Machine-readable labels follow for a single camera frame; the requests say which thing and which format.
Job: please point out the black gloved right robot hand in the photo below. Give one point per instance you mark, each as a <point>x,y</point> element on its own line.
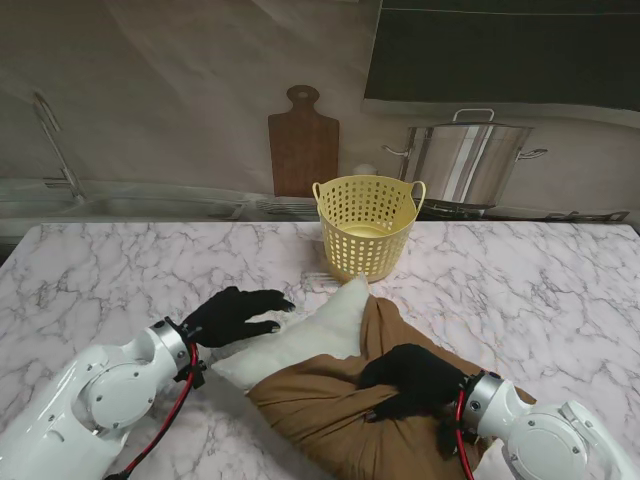
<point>415,380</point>

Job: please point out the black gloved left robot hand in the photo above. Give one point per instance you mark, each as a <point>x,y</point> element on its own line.
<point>225,320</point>

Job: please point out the brown pillowcase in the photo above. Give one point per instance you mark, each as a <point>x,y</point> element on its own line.
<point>350,400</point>

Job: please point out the white pillow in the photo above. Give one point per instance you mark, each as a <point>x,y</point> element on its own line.
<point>320,335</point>

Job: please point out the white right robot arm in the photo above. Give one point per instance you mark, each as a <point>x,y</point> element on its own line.
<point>530,435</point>

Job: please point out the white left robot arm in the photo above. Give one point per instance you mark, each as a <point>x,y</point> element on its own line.
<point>100,400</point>

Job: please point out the yellow perforated laundry basket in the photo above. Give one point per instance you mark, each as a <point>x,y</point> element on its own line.
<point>350,250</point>

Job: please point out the black stove grate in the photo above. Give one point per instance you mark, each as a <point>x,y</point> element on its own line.
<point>450,210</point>

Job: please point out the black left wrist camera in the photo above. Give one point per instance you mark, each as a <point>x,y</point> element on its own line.
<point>196,375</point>

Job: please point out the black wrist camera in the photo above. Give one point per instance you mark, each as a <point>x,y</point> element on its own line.
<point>450,435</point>
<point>196,375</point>

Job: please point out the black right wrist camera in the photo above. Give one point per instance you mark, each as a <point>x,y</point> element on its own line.
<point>450,435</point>

